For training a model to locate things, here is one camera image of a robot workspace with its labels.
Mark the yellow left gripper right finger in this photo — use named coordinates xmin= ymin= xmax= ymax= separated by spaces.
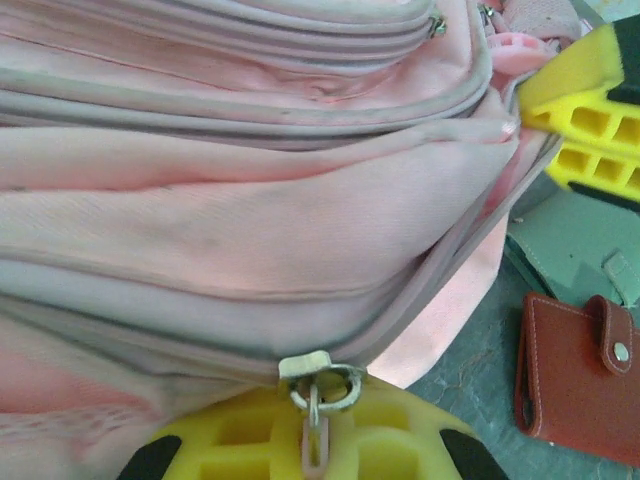
xmin=324 ymin=374 xmax=509 ymax=480

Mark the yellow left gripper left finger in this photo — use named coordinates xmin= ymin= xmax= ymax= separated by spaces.
xmin=117 ymin=387 xmax=314 ymax=480

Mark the grey-green leather wallet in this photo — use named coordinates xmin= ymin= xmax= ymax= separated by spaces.
xmin=504 ymin=189 xmax=640 ymax=309

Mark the red leather wallet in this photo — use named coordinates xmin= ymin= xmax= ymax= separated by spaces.
xmin=514 ymin=292 xmax=640 ymax=469

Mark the pink backpack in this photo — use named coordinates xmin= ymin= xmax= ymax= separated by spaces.
xmin=0 ymin=0 xmax=586 ymax=480

